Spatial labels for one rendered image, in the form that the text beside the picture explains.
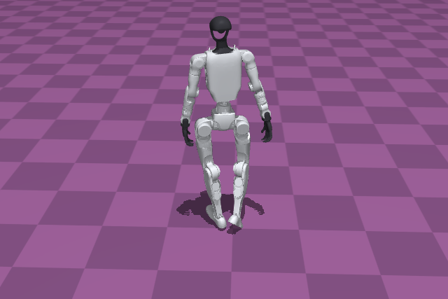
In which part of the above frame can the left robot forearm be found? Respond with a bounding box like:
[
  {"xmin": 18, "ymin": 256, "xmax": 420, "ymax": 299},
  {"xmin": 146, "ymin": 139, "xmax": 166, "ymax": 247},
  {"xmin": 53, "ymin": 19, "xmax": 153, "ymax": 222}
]
[{"xmin": 181, "ymin": 85, "xmax": 195, "ymax": 124}]

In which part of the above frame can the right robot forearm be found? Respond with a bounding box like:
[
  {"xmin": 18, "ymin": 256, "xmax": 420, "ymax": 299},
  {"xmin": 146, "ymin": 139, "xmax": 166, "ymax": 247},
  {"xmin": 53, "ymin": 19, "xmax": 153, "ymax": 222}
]
[{"xmin": 253, "ymin": 80, "xmax": 271, "ymax": 119}]

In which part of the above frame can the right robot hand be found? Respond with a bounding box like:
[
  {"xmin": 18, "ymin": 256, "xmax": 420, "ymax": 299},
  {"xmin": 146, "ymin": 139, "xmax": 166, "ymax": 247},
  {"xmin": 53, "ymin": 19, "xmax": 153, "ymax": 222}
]
[{"xmin": 261, "ymin": 112, "xmax": 272, "ymax": 142}]

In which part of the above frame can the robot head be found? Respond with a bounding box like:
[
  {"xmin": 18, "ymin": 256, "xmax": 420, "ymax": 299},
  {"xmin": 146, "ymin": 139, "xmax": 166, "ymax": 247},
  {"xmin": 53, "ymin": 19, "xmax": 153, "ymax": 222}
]
[{"xmin": 209, "ymin": 16, "xmax": 233, "ymax": 54}]

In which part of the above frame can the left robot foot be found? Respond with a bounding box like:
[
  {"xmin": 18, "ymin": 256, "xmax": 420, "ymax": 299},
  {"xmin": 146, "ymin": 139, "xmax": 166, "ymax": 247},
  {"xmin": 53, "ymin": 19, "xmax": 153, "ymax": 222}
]
[{"xmin": 206, "ymin": 204, "xmax": 227, "ymax": 228}]

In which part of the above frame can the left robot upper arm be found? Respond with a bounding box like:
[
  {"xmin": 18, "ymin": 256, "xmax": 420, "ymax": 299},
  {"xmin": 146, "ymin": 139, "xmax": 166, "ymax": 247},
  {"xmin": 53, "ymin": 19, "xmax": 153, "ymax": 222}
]
[{"xmin": 188, "ymin": 53, "xmax": 207, "ymax": 97}]

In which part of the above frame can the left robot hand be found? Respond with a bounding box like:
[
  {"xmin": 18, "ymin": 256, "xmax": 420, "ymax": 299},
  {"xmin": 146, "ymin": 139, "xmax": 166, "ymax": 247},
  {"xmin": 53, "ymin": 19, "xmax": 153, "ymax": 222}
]
[{"xmin": 181, "ymin": 118, "xmax": 194, "ymax": 146}]

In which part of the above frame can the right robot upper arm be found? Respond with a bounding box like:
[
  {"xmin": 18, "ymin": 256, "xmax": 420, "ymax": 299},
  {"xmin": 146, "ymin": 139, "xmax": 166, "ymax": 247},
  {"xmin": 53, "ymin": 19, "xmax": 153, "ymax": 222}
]
[{"xmin": 239, "ymin": 50, "xmax": 262, "ymax": 92}]

